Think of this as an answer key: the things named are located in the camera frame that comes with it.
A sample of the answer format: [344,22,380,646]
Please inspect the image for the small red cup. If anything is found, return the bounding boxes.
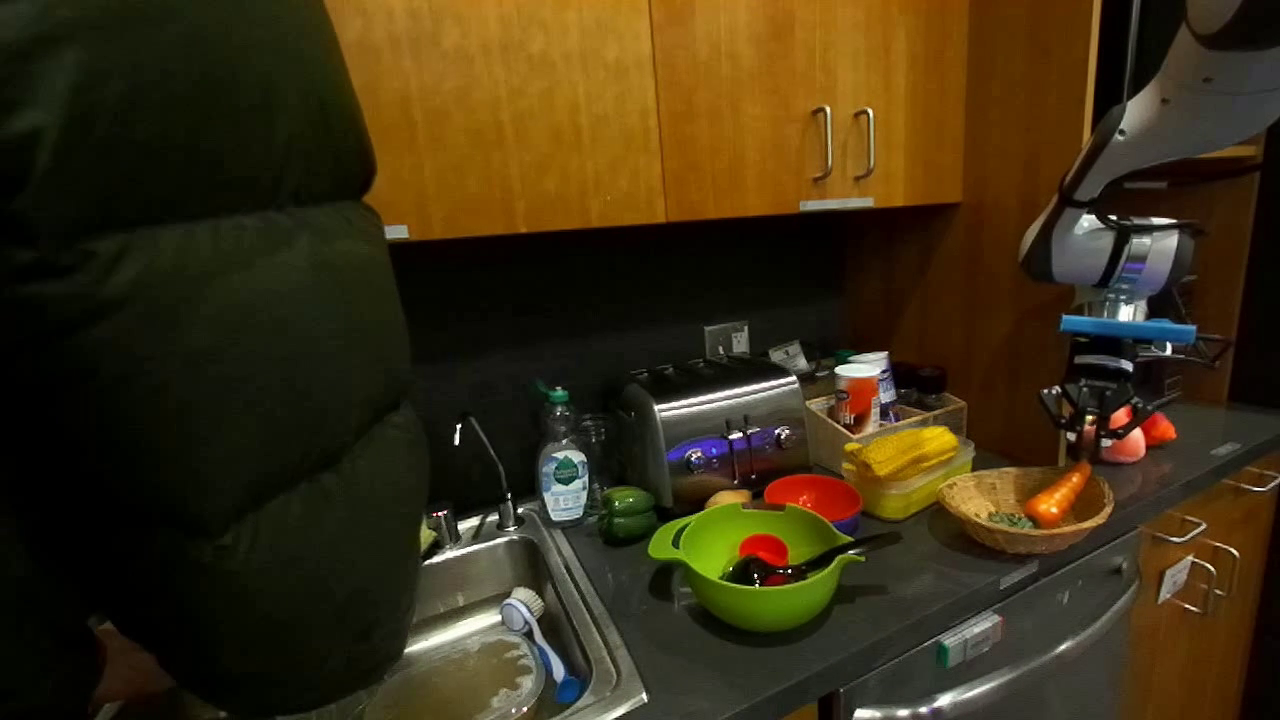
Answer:
[736,534,787,568]

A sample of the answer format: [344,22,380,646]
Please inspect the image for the black spoon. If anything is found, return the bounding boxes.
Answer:
[727,534,895,586]

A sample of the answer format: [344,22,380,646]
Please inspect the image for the wooden condiment tray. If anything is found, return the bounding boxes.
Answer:
[804,393,970,474]

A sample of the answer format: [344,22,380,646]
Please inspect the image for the chrome sink faucet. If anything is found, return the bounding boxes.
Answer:
[432,413,519,543]

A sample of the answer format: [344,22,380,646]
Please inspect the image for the white red-label canister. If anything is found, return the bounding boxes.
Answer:
[831,365,880,431]

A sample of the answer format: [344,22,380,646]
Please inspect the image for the steel kitchen sink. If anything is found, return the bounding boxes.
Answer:
[305,508,649,720]

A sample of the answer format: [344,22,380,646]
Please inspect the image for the green bell pepper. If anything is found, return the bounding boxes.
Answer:
[596,484,660,543]

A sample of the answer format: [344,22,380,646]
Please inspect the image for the dish soap bottle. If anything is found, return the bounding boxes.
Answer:
[537,386,594,524]

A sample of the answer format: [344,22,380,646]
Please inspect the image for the red bowl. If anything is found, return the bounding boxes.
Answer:
[766,474,866,534]

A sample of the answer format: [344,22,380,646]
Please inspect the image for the orange carrot with green top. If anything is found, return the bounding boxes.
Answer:
[996,462,1092,527]

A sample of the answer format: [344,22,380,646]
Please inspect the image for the stainless dishwasher front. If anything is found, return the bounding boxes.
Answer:
[820,534,1141,720]

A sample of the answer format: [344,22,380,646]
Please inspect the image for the blue dish brush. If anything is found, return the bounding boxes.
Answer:
[501,590,584,704]

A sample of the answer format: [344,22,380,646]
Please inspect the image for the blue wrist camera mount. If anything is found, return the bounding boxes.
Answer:
[1062,314,1202,345]

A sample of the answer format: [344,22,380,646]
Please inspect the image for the person in dark jacket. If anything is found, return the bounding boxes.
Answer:
[0,0,427,720]

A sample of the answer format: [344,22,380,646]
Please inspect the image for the green mixing bowl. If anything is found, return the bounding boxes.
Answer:
[649,503,854,634]

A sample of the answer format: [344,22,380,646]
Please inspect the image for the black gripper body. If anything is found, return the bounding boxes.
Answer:
[1062,338,1176,428]

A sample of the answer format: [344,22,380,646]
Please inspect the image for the woven wicker basket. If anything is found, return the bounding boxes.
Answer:
[939,469,1118,555]

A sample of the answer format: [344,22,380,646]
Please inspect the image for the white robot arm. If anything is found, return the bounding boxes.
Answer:
[1019,0,1280,462]

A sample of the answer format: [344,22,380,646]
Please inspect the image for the silver toaster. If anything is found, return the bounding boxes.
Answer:
[617,359,807,512]

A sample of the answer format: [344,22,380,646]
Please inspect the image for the clear plastic container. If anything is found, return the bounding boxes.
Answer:
[840,443,975,521]

